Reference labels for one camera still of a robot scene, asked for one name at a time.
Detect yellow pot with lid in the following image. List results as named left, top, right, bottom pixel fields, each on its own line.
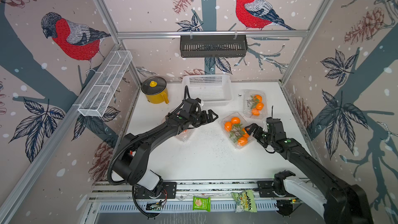
left=141, top=77, right=169, bottom=104

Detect green snack packet large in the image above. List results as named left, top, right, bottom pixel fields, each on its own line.
left=231, top=189, right=257, bottom=213

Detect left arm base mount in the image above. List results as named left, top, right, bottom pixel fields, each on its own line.
left=132, top=180, right=177, bottom=199

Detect clear clamshell oranges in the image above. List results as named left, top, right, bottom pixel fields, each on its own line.
left=161, top=110, right=194, bottom=142

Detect orange on branch middle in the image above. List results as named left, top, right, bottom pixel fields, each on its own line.
left=255, top=102, right=264, bottom=111

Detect white wire wall shelf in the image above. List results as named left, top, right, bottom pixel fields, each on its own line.
left=78, top=50, right=132, bottom=117

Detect orange on branch near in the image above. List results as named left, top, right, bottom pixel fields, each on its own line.
left=251, top=108, right=260, bottom=116

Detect green snack packet small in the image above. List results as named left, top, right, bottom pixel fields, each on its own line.
left=193, top=196, right=211, bottom=212

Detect white plastic basket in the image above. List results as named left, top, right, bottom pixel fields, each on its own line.
left=182, top=74, right=233, bottom=107

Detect orange on branch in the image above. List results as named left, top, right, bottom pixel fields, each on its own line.
left=255, top=102, right=264, bottom=111
left=251, top=108, right=260, bottom=116
left=253, top=94, right=262, bottom=103

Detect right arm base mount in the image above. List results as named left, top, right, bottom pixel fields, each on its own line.
left=257, top=180, right=295, bottom=199

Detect orange on branch far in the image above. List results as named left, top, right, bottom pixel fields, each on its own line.
left=253, top=94, right=262, bottom=103

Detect clear clamshell three oranges branch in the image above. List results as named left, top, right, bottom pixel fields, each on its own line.
left=243, top=90, right=267, bottom=119

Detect black hanging wire shelf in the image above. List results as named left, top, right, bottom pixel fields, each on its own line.
left=180, top=35, right=248, bottom=58

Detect clear clamshell four oranges branch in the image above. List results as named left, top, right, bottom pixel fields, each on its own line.
left=219, top=112, right=255, bottom=149

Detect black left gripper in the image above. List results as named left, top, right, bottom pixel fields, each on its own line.
left=188, top=109, right=219, bottom=127

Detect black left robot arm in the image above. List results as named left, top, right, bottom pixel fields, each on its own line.
left=107, top=98, right=218, bottom=198

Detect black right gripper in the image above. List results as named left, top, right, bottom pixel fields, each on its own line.
left=245, top=122, right=276, bottom=146

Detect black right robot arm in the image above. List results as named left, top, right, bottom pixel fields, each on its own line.
left=245, top=117, right=374, bottom=224

